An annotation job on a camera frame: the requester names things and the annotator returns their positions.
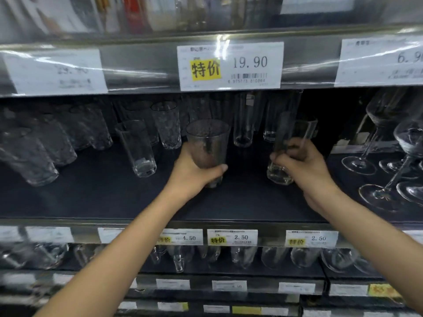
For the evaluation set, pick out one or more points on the person's left hand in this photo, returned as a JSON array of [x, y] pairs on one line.
[[185, 181]]

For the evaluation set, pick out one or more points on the person's right hand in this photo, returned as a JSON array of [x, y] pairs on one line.
[[310, 174]]

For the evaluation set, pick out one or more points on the row of small price labels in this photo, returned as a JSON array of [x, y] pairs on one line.
[[216, 309], [229, 285], [233, 237]]

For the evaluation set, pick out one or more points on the textured grey drinking glass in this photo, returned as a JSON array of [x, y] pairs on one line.
[[208, 141]]

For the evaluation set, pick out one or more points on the clear tall narrow glass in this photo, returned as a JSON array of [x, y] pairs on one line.
[[272, 125], [243, 128]]

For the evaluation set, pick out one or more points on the price label with yellow sticker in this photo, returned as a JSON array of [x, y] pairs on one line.
[[231, 67]]

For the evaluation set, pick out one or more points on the row of boxed goods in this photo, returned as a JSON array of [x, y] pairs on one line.
[[132, 13]]

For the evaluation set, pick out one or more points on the white cardboard packaging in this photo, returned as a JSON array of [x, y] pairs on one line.
[[350, 146]]

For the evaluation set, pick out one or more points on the metal shelf edge rail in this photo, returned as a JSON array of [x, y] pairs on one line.
[[138, 69], [294, 310]]

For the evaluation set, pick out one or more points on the plain white price label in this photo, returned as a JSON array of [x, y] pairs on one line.
[[376, 64], [56, 74]]

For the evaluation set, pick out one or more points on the person's right forearm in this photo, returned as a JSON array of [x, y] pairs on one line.
[[370, 240]]

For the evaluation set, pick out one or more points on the person's left thumb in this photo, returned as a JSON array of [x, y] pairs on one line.
[[214, 170]]

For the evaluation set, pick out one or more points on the row of clear glass cups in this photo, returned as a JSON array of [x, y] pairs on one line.
[[243, 255]]

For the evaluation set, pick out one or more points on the group of hammered glass tumblers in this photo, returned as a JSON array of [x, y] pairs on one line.
[[33, 158]]

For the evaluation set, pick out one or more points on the clear tall faceted glass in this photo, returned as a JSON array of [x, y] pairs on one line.
[[280, 176]]

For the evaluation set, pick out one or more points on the clear stemmed wine glass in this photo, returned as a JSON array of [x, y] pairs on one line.
[[396, 166], [408, 138], [380, 118], [411, 193]]

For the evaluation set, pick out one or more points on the clear tall straight glass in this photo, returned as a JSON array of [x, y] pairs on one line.
[[138, 151]]

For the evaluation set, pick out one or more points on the person's left forearm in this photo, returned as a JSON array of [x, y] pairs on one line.
[[115, 260]]

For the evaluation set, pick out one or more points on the person's right fingers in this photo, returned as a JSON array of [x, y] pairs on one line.
[[292, 155]]

